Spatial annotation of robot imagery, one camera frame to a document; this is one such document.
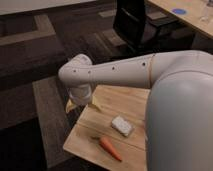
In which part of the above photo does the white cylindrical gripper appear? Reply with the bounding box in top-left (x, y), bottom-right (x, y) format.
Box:
top-left (65, 84), bottom-right (101, 113)

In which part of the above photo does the white sponge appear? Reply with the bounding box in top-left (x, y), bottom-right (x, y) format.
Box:
top-left (111, 116), bottom-right (133, 137)

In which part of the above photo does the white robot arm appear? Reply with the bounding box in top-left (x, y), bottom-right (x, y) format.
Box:
top-left (58, 50), bottom-right (213, 171)

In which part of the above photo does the orange carrot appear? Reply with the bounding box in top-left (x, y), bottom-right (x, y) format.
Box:
top-left (93, 136), bottom-right (122, 161)

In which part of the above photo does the black office chair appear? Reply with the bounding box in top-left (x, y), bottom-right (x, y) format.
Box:
top-left (113, 0), bottom-right (177, 53)

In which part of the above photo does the blue round disc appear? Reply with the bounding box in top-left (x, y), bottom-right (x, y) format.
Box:
top-left (172, 8), bottom-right (186, 15)

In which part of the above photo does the clear glass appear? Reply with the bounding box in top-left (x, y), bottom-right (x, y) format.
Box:
top-left (200, 0), bottom-right (213, 22)

